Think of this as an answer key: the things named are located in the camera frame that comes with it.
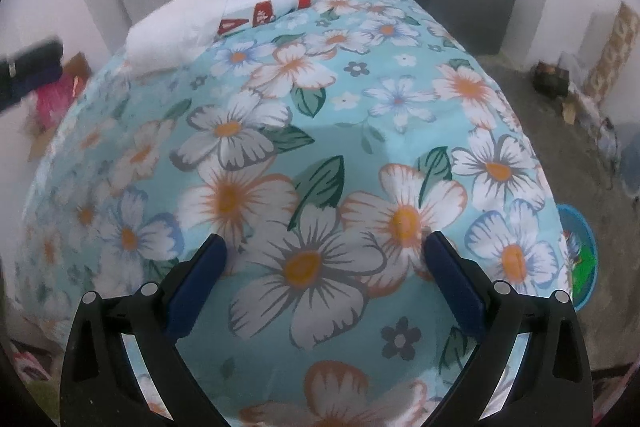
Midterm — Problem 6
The pink plastic bag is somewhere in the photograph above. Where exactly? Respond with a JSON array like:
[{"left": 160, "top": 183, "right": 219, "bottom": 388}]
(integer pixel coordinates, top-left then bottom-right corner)
[{"left": 36, "top": 74, "right": 86, "bottom": 130}]

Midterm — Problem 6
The white bottle red cap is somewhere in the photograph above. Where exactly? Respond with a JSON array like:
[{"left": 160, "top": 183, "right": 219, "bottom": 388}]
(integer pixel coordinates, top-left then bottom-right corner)
[{"left": 218, "top": 0, "right": 311, "bottom": 37}]

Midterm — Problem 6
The dark grey cabinet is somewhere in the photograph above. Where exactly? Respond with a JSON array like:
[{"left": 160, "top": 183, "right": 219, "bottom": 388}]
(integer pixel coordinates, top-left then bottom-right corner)
[{"left": 414, "top": 0, "right": 515, "bottom": 55}]

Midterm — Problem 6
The white cloth rag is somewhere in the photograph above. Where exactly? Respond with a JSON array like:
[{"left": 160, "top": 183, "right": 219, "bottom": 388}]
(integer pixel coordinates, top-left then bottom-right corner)
[{"left": 125, "top": 0, "right": 228, "bottom": 77}]

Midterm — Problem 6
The blue plastic trash basket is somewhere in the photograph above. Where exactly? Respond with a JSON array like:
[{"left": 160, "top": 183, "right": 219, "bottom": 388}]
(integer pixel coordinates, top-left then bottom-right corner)
[{"left": 556, "top": 204, "right": 599, "bottom": 311}]

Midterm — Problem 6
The floral blue tablecloth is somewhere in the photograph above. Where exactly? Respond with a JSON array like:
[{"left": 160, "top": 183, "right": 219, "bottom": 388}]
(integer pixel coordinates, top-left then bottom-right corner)
[{"left": 16, "top": 0, "right": 572, "bottom": 426}]

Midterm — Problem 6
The dark brown pot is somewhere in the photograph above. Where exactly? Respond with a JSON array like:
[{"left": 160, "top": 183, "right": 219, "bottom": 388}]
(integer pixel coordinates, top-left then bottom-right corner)
[{"left": 532, "top": 62, "right": 570, "bottom": 100}]

